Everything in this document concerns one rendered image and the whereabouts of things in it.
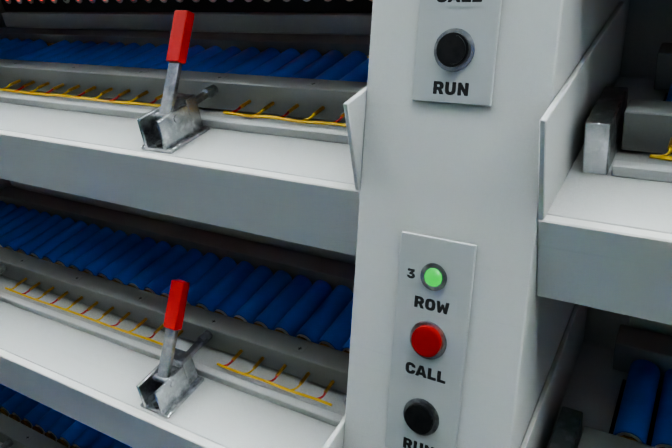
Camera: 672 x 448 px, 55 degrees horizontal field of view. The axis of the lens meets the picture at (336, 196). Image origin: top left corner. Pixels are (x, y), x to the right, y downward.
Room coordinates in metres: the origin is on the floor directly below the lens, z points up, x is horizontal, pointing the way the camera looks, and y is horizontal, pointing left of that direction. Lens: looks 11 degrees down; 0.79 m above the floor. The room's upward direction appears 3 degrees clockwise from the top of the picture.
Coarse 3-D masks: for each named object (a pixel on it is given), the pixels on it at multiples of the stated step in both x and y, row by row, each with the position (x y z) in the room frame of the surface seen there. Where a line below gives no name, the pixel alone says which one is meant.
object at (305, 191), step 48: (48, 96) 0.58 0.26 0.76; (0, 144) 0.51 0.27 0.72; (48, 144) 0.47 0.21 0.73; (96, 144) 0.45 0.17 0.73; (192, 144) 0.43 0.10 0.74; (240, 144) 0.42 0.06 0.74; (288, 144) 0.41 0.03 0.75; (336, 144) 0.40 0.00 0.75; (96, 192) 0.47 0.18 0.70; (144, 192) 0.44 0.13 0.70; (192, 192) 0.41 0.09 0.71; (240, 192) 0.39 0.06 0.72; (288, 192) 0.37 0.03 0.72; (336, 192) 0.35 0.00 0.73; (288, 240) 0.38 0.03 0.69; (336, 240) 0.36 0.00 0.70
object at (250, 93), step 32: (0, 64) 0.61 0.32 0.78; (32, 64) 0.59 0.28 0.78; (64, 64) 0.58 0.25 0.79; (64, 96) 0.54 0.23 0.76; (96, 96) 0.55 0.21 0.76; (128, 96) 0.53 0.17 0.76; (160, 96) 0.50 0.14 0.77; (224, 96) 0.47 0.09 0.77; (256, 96) 0.46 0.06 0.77; (288, 96) 0.44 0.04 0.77; (320, 96) 0.43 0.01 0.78; (352, 96) 0.42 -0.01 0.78
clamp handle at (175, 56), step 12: (180, 12) 0.44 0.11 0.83; (180, 24) 0.44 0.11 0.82; (192, 24) 0.45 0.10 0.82; (180, 36) 0.44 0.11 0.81; (168, 48) 0.44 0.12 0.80; (180, 48) 0.44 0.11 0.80; (168, 60) 0.44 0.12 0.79; (180, 60) 0.44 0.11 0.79; (168, 72) 0.44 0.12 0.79; (180, 72) 0.44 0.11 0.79; (168, 84) 0.44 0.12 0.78; (168, 96) 0.43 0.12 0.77; (168, 108) 0.43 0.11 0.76
